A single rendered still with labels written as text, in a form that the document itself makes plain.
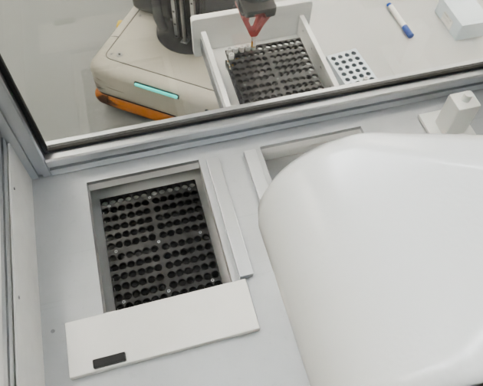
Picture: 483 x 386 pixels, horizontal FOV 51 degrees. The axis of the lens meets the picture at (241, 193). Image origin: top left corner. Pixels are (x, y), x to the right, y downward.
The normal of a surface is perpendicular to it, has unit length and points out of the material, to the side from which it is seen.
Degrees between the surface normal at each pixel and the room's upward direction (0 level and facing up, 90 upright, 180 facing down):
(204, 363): 0
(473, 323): 10
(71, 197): 0
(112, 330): 0
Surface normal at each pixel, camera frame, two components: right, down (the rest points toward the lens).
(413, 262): -0.15, -0.48
